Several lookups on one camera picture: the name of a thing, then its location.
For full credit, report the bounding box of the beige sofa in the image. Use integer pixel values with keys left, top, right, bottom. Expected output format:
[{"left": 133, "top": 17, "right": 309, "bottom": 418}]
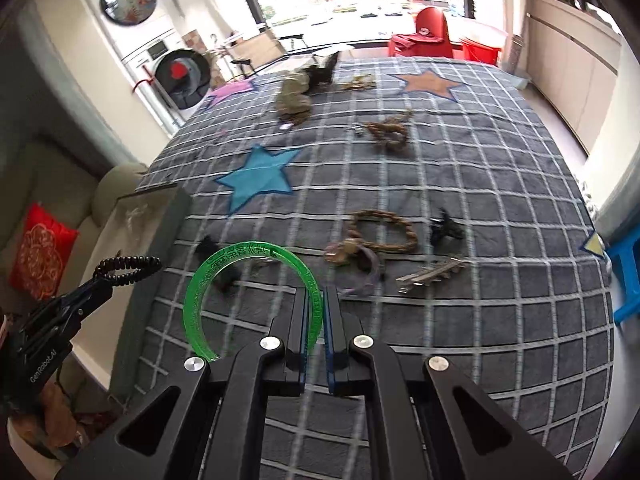
[{"left": 0, "top": 135, "right": 151, "bottom": 311}]

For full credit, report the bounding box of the red bucket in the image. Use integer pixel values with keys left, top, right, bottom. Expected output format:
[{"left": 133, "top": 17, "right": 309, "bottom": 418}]
[{"left": 460, "top": 27, "right": 508, "bottom": 66}]

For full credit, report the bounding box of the metal hair clip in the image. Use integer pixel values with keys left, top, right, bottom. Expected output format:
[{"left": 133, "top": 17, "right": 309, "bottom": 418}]
[{"left": 396, "top": 255, "right": 468, "bottom": 293}]

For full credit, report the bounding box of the gold chain necklace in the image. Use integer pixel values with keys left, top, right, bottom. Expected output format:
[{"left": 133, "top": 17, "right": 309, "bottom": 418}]
[{"left": 342, "top": 74, "right": 377, "bottom": 92}]

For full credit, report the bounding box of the black coil hair tie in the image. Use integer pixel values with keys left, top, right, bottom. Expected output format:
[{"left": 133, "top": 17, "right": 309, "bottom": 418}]
[{"left": 92, "top": 256, "right": 163, "bottom": 287}]

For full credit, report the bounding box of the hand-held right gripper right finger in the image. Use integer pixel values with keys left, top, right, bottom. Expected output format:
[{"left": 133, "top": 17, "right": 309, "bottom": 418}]
[{"left": 324, "top": 287, "right": 572, "bottom": 480}]

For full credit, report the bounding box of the beaded bracelet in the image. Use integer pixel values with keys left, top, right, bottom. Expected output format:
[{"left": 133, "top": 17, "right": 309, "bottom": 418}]
[{"left": 324, "top": 241, "right": 363, "bottom": 263}]

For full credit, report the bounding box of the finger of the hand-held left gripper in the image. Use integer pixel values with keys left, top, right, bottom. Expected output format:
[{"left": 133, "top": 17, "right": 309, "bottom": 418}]
[
  {"left": 50, "top": 274, "right": 114, "bottom": 314},
  {"left": 60, "top": 285, "right": 117, "bottom": 334}
]

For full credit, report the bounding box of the red patterned cushion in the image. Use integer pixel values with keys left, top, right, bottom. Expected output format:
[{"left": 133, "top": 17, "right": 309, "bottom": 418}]
[{"left": 9, "top": 202, "right": 81, "bottom": 301}]

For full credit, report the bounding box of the grey checked star blanket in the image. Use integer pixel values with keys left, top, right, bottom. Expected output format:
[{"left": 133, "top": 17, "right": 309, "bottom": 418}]
[{"left": 107, "top": 55, "right": 616, "bottom": 480}]

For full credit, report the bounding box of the white dryer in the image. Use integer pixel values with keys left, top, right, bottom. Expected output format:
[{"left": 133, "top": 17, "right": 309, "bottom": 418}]
[{"left": 82, "top": 0, "right": 176, "bottom": 56}]

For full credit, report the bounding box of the grey storage box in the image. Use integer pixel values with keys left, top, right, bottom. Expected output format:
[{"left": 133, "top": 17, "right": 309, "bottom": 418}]
[{"left": 107, "top": 185, "right": 193, "bottom": 401}]

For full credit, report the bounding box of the black cloth pouch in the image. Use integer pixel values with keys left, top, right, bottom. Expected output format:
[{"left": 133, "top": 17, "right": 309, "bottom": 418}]
[{"left": 300, "top": 52, "right": 341, "bottom": 96}]

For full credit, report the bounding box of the khaki cloth pouch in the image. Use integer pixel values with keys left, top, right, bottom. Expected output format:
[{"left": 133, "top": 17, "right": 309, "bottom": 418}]
[{"left": 276, "top": 72, "right": 313, "bottom": 126}]

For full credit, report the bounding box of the red plastic chair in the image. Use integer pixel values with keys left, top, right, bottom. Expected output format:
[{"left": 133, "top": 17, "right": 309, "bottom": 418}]
[{"left": 387, "top": 6, "right": 453, "bottom": 60}]

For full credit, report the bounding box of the beige cabinet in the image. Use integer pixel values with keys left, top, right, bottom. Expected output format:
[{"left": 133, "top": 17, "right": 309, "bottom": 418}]
[{"left": 522, "top": 0, "right": 626, "bottom": 156}]

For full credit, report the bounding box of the white washing machine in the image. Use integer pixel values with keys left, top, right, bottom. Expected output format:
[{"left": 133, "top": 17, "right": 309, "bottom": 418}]
[{"left": 122, "top": 30, "right": 216, "bottom": 131}]

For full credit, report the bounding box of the purple bracelet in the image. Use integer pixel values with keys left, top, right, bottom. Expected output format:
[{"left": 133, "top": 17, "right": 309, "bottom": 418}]
[{"left": 327, "top": 244, "right": 383, "bottom": 297}]

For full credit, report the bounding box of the black hair clip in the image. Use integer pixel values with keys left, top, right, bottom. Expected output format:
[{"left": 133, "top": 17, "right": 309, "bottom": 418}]
[
  {"left": 430, "top": 208, "right": 466, "bottom": 247},
  {"left": 195, "top": 236, "right": 241, "bottom": 293}
]

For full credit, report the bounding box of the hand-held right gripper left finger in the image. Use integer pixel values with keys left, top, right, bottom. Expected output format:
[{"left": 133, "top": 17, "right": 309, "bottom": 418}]
[{"left": 60, "top": 287, "right": 310, "bottom": 480}]

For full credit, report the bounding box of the blue plastic stool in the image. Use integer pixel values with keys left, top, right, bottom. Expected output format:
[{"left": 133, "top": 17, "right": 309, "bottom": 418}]
[{"left": 602, "top": 240, "right": 640, "bottom": 326}]

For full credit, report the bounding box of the green translucent bangle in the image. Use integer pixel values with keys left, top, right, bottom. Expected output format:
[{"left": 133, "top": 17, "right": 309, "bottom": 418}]
[{"left": 182, "top": 241, "right": 321, "bottom": 363}]

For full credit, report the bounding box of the brown braided rope bracelet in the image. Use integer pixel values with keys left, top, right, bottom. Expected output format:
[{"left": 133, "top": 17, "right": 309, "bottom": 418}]
[
  {"left": 346, "top": 209, "right": 420, "bottom": 255},
  {"left": 365, "top": 110, "right": 416, "bottom": 153}
]

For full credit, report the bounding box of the wooden chair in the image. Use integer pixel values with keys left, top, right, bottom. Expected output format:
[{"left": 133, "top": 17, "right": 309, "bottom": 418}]
[{"left": 227, "top": 27, "right": 286, "bottom": 78}]

